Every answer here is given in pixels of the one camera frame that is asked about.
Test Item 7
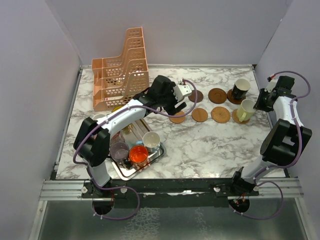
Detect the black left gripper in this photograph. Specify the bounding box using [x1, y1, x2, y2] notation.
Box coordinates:
[157, 82, 186, 117]

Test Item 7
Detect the white cream cup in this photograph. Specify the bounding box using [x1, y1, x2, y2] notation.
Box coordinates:
[236, 99, 256, 123]

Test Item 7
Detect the light beech wooden coaster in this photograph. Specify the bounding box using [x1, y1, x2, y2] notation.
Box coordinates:
[169, 111, 186, 124]

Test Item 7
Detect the woven rattan coaster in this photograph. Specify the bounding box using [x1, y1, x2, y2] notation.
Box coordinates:
[231, 109, 250, 125]
[210, 106, 231, 124]

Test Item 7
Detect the dark brown wooden coaster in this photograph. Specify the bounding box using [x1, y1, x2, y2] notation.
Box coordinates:
[188, 90, 204, 103]

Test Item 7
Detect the light brown wooden coaster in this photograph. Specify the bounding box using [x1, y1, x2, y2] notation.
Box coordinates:
[191, 107, 208, 123]

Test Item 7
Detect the white blue mug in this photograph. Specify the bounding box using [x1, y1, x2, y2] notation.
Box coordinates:
[135, 131, 161, 153]

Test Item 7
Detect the brown ringed wooden saucer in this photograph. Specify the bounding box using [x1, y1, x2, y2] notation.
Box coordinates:
[208, 88, 227, 104]

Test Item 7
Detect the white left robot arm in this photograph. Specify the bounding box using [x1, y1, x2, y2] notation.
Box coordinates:
[73, 75, 192, 198]

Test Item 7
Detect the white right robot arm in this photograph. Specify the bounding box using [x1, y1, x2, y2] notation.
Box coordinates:
[229, 71, 312, 196]

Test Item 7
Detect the orange metallic cup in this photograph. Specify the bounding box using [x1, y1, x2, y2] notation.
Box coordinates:
[129, 145, 149, 169]

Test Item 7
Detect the purple glass cup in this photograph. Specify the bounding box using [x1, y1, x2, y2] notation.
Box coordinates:
[109, 142, 130, 163]

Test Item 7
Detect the yellow black mug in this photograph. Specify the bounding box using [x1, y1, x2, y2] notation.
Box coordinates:
[111, 106, 122, 113]

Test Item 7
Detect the peach plastic file organizer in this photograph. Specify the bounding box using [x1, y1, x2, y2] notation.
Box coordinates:
[91, 27, 150, 112]

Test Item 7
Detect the silver metal tray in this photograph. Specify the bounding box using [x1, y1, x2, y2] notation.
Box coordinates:
[110, 119, 166, 181]

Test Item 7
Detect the white pink mug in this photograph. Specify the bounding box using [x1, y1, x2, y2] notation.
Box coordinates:
[92, 113, 106, 121]

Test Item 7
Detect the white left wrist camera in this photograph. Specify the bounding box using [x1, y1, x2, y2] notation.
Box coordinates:
[173, 84, 192, 103]

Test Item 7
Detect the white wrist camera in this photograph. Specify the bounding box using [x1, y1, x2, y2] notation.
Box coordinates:
[173, 84, 192, 103]
[264, 75, 278, 93]

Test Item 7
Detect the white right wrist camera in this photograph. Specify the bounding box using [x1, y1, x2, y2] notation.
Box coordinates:
[264, 75, 278, 93]

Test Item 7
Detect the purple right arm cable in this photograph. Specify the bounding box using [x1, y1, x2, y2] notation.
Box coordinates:
[229, 70, 312, 220]

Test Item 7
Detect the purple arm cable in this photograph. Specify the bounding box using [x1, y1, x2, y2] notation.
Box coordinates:
[72, 78, 199, 221]
[229, 70, 312, 220]

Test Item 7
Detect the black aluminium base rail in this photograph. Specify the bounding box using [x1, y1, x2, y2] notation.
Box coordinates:
[39, 177, 304, 210]

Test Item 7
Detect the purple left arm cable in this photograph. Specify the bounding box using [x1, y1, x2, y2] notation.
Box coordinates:
[72, 78, 199, 221]

